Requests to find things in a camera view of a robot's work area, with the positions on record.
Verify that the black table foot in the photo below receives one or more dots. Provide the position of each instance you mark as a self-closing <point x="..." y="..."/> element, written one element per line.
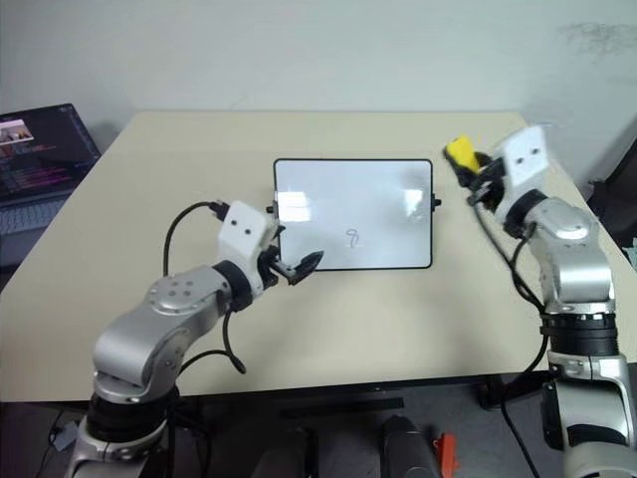
<point x="497" y="393"/>

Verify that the grey power adapter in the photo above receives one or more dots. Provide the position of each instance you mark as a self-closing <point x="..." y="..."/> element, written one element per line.
<point x="65" y="435"/>

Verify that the black-framed small whiteboard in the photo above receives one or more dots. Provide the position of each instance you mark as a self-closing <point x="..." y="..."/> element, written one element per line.
<point x="358" y="209"/>

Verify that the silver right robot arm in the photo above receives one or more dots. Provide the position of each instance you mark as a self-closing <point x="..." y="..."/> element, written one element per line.
<point x="577" y="269"/>

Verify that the yellow eraser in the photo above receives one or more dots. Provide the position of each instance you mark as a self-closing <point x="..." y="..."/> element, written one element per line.
<point x="463" y="149"/>

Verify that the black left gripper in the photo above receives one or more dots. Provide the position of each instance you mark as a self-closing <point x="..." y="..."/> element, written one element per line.
<point x="278" y="269"/>

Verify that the open grey laptop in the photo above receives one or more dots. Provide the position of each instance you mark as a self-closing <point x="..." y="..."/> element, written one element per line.
<point x="35" y="159"/>

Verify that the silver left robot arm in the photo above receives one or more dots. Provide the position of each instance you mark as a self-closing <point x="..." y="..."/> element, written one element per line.
<point x="164" y="309"/>

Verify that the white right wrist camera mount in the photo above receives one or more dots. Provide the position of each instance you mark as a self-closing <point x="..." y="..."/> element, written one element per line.
<point x="522" y="164"/>

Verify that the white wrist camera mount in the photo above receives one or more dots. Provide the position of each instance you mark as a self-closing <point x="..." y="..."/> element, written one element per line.
<point x="244" y="234"/>
<point x="522" y="164"/>

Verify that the small red object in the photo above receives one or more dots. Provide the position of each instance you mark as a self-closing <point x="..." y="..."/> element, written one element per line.
<point x="445" y="450"/>

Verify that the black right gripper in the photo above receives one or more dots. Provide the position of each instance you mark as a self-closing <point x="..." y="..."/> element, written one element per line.
<point x="492" y="186"/>

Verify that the black table crossbar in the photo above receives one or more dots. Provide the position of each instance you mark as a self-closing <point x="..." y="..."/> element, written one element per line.
<point x="343" y="406"/>

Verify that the wide dark rounded shape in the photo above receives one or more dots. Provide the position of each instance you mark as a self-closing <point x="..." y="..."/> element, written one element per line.
<point x="408" y="448"/>

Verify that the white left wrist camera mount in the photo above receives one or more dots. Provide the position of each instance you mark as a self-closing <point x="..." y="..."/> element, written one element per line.
<point x="244" y="234"/>

